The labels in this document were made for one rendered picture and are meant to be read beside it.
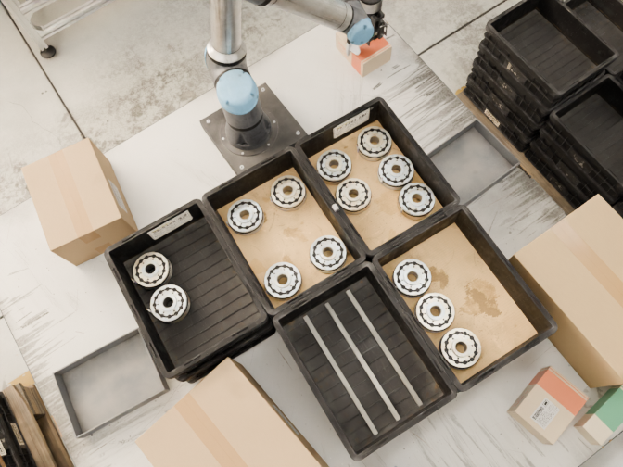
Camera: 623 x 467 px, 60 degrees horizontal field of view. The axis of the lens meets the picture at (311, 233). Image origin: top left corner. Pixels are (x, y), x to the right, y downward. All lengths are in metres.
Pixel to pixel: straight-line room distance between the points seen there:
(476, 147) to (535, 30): 0.75
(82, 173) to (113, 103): 1.24
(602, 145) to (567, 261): 0.91
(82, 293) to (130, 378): 0.31
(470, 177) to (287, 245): 0.63
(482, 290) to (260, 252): 0.62
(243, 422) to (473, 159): 1.06
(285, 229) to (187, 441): 0.62
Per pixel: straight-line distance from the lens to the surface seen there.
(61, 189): 1.77
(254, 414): 1.40
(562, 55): 2.41
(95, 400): 1.74
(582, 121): 2.41
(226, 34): 1.62
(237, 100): 1.60
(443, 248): 1.56
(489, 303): 1.54
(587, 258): 1.58
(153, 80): 2.97
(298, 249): 1.53
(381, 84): 1.93
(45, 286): 1.87
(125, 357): 1.72
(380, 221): 1.56
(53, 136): 3.00
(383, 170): 1.59
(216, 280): 1.55
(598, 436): 1.66
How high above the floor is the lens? 2.29
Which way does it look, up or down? 70 degrees down
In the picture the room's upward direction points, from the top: 9 degrees counter-clockwise
